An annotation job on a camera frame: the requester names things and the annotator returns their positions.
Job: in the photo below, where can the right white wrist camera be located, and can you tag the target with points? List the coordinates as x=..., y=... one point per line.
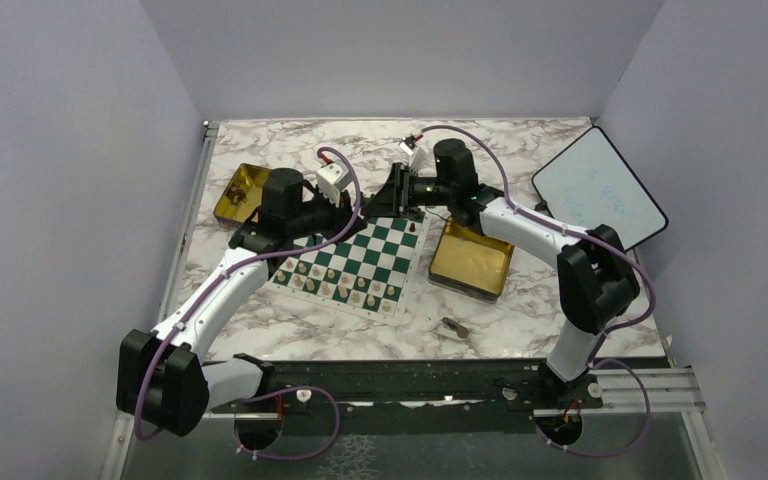
x=417, y=155

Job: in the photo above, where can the aluminium frame rail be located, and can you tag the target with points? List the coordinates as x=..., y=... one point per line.
x=123, y=422

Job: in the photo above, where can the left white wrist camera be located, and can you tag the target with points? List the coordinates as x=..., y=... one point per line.
x=331, y=180

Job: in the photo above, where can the white tablet whiteboard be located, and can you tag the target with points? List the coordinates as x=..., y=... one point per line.
x=590, y=183

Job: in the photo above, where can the dark pawn cluster in tin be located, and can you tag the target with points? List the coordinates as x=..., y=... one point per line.
x=236, y=195

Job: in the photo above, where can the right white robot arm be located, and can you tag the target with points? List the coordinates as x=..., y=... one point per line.
x=596, y=283

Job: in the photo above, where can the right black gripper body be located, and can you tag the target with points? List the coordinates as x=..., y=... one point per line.
x=410, y=192

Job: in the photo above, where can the green and white chessboard mat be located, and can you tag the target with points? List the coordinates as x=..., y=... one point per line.
x=385, y=243

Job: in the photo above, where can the empty gold tin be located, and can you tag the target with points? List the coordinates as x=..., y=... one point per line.
x=470, y=264

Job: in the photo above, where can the light wooden chess pieces row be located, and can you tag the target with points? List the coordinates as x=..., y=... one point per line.
x=342, y=283

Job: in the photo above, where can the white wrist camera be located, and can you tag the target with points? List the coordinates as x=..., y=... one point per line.
x=417, y=155
x=331, y=180

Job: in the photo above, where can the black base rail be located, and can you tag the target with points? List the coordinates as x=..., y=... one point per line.
x=410, y=397

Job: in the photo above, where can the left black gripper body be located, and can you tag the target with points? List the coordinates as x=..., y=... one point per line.
x=321, y=216

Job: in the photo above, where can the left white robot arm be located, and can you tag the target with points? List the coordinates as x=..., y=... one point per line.
x=163, y=375

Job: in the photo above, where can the gold tin with dark pieces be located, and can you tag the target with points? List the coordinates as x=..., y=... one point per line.
x=250, y=177

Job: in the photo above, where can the small wooden piece on table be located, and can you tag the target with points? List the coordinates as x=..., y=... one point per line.
x=452, y=329

